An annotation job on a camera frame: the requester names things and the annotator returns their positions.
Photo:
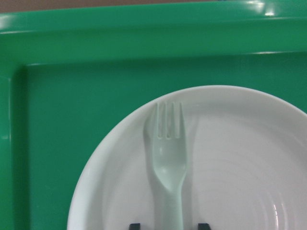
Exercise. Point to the pale mint plastic fork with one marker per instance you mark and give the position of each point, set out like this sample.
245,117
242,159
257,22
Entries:
167,163

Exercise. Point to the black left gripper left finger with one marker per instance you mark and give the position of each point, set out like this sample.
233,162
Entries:
135,226

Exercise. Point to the green plastic tray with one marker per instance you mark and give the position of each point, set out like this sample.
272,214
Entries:
68,76

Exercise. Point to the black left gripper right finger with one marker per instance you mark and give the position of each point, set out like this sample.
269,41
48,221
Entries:
203,226

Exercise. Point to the white round plate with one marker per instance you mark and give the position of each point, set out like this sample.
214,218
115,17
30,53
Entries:
247,166

